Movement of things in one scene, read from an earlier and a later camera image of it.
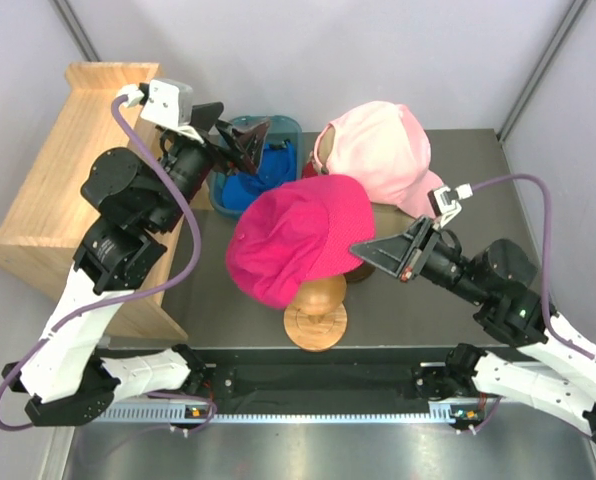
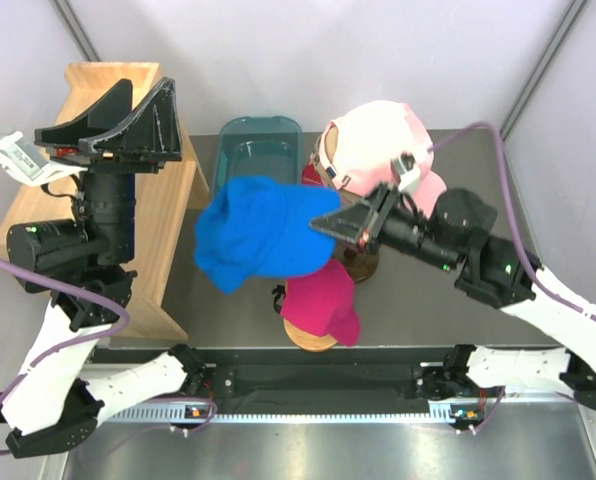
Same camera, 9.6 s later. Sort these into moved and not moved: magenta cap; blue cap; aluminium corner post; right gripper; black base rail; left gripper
Moved: blue cap; magenta cap; right gripper; left gripper
Not moved: black base rail; aluminium corner post
